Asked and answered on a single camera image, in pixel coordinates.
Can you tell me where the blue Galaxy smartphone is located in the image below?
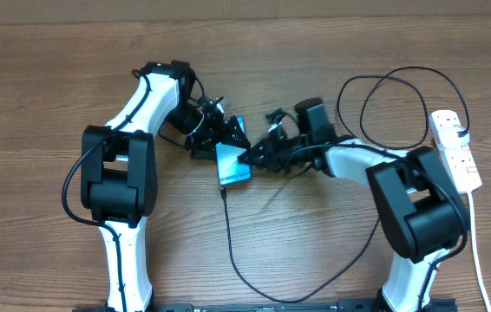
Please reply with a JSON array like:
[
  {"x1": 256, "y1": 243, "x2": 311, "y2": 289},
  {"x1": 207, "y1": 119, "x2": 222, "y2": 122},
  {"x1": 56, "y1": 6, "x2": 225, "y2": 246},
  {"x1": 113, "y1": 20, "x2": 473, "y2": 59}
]
[{"x1": 215, "y1": 116, "x2": 252, "y2": 186}]

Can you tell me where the black USB charging cable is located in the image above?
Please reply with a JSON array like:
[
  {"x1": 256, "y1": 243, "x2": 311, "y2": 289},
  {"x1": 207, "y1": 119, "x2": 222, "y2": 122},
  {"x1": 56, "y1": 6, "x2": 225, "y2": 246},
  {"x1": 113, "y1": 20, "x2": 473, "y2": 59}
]
[{"x1": 219, "y1": 66, "x2": 471, "y2": 304}]

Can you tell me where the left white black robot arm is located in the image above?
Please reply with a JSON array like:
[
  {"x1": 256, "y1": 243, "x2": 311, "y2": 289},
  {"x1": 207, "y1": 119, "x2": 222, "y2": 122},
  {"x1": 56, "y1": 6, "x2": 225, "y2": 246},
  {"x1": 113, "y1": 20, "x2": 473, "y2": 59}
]
[{"x1": 61, "y1": 61, "x2": 251, "y2": 311}]

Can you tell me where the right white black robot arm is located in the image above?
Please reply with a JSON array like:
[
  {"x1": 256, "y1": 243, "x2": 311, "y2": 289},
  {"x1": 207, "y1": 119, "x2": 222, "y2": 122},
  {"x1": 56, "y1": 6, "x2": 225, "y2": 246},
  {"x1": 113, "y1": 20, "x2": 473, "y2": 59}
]
[{"x1": 238, "y1": 98, "x2": 469, "y2": 311}]

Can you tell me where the white USB charger plug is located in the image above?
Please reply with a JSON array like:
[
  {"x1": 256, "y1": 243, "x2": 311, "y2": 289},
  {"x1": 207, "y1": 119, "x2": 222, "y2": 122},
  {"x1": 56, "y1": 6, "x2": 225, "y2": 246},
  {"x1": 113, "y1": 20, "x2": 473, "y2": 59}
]
[{"x1": 435, "y1": 127, "x2": 470, "y2": 151}]

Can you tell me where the white power strip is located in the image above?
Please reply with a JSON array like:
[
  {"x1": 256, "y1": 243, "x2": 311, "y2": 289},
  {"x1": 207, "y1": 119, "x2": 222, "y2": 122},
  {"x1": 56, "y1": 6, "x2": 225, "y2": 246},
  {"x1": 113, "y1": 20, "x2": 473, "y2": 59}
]
[{"x1": 429, "y1": 110, "x2": 482, "y2": 193}]

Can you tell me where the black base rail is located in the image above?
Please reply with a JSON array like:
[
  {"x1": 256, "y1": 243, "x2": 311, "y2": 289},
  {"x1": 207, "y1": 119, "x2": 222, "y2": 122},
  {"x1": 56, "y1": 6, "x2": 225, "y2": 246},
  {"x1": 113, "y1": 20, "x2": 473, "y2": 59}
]
[{"x1": 71, "y1": 297, "x2": 459, "y2": 312}]

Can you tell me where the white power strip cord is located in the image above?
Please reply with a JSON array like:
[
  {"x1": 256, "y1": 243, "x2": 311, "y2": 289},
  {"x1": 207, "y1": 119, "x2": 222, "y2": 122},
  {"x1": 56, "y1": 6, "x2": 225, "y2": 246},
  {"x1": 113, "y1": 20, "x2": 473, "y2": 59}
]
[{"x1": 466, "y1": 192, "x2": 491, "y2": 312}]

